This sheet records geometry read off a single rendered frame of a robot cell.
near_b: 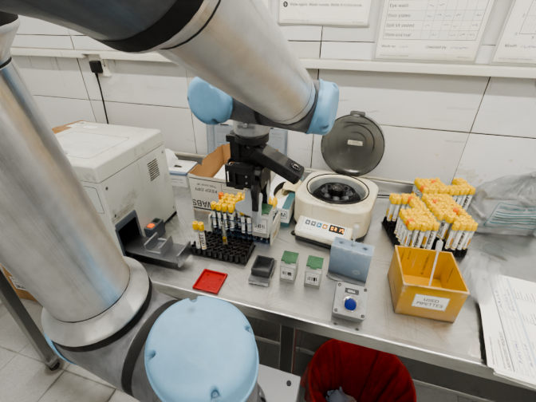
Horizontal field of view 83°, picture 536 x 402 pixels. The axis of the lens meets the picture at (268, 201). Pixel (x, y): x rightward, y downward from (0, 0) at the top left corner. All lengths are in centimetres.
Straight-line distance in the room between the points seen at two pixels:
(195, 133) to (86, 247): 111
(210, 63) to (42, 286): 24
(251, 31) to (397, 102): 96
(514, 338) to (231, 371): 66
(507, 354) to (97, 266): 76
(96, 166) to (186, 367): 57
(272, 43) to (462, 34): 93
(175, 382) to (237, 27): 30
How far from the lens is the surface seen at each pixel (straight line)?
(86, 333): 39
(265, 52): 25
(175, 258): 86
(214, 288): 81
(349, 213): 90
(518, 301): 96
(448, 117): 120
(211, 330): 37
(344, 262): 81
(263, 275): 81
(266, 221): 70
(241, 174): 64
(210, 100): 47
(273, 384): 58
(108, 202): 85
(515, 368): 82
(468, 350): 82
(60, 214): 29
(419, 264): 88
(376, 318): 79
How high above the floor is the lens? 147
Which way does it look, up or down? 32 degrees down
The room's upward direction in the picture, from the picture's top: straight up
